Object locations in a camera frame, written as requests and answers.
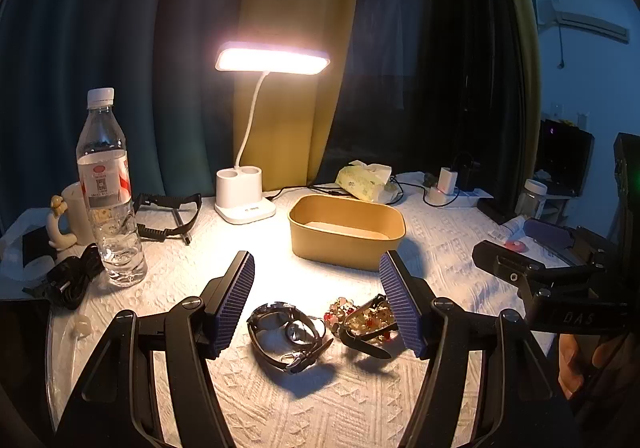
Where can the jar with white lid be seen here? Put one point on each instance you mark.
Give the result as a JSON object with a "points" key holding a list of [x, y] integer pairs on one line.
{"points": [[531, 200]]}

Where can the black box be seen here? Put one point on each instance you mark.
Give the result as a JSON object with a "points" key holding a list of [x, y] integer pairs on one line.
{"points": [[567, 157]]}

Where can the pink round object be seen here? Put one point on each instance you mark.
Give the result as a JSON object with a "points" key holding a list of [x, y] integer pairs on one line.
{"points": [[515, 245]]}

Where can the white desk lamp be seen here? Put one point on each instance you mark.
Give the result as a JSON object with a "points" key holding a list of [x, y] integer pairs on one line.
{"points": [[247, 198]]}

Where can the white charger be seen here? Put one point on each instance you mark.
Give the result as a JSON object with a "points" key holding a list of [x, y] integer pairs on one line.
{"points": [[446, 180]]}

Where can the clear suction cup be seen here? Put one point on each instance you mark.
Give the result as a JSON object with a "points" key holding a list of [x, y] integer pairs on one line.
{"points": [[82, 327]]}

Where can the yellow curtain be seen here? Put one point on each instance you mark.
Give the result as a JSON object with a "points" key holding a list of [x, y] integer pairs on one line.
{"points": [[295, 7]]}

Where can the yellow tissue pack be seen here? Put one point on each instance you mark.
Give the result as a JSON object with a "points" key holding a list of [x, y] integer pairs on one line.
{"points": [[362, 183]]}

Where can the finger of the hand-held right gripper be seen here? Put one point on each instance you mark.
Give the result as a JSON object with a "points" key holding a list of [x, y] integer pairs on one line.
{"points": [[510, 268], [550, 234]]}

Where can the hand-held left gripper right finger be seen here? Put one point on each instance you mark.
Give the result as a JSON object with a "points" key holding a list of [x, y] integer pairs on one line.
{"points": [[402, 308]]}

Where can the person's right hand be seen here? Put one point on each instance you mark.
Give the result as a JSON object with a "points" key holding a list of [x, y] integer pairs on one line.
{"points": [[575, 358]]}

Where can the dark curtain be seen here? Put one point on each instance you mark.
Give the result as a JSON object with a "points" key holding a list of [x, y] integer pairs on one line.
{"points": [[430, 52]]}

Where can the black power adapter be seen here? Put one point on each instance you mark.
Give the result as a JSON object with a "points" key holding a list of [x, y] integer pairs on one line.
{"points": [[467, 172]]}

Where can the white air conditioner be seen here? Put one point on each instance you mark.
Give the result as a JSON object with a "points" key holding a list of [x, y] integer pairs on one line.
{"points": [[582, 25]]}

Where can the white tube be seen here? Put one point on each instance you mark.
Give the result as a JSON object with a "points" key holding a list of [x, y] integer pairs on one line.
{"points": [[512, 229]]}

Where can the white power strip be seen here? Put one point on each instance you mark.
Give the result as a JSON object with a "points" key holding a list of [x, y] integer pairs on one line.
{"points": [[452, 200]]}

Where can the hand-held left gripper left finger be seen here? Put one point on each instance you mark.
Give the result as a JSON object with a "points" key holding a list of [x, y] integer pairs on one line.
{"points": [[232, 308]]}

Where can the white quilted tablecloth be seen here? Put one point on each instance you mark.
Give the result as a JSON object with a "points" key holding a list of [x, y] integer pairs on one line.
{"points": [[310, 408]]}

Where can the teal curtain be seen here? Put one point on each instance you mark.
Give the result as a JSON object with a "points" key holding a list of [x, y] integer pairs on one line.
{"points": [[100, 52]]}

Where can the yellow oval storage box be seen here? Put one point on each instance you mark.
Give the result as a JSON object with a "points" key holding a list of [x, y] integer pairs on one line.
{"points": [[345, 248]]}

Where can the white plastic bag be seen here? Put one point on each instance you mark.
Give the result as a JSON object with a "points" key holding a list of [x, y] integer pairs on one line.
{"points": [[15, 258]]}

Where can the clear plastic water bottle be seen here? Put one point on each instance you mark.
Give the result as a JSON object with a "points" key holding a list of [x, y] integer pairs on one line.
{"points": [[107, 198]]}

